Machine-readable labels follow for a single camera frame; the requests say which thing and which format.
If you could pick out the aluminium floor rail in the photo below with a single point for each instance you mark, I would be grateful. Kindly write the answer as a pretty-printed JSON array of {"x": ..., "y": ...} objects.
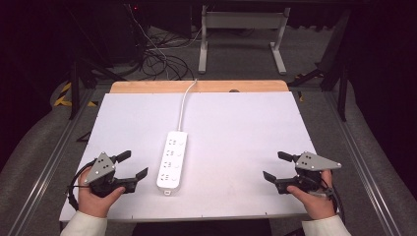
[
  {"x": 49, "y": 164},
  {"x": 360, "y": 167}
]

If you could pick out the dark equipment cabinet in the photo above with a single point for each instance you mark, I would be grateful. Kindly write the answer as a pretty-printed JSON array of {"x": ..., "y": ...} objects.
[{"x": 111, "y": 32}]

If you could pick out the white power strip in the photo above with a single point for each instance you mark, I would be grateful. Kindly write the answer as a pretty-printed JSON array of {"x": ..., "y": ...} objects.
[{"x": 172, "y": 162}]

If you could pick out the person's left hand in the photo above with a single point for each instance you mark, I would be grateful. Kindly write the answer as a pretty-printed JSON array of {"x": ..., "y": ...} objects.
[{"x": 94, "y": 203}]

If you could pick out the black tripod stand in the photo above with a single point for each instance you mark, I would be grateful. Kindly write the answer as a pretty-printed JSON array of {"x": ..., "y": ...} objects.
[{"x": 74, "y": 93}]

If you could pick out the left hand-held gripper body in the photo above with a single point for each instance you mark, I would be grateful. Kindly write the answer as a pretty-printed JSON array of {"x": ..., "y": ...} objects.
[{"x": 101, "y": 168}]

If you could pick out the white metal table frame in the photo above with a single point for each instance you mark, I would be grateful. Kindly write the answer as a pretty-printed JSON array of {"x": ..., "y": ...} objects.
[{"x": 242, "y": 20}]

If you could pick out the yellow black hazard tape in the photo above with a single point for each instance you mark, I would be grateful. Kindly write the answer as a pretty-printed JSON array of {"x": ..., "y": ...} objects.
[{"x": 62, "y": 102}]

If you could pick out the black metal stand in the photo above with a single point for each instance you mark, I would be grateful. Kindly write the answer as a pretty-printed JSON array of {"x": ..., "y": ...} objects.
[{"x": 342, "y": 95}]

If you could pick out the person's right hand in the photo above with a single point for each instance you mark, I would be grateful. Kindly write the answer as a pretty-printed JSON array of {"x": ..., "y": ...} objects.
[{"x": 315, "y": 203}]

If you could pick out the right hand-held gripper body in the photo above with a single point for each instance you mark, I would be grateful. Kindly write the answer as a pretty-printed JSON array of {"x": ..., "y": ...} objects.
[{"x": 314, "y": 162}]

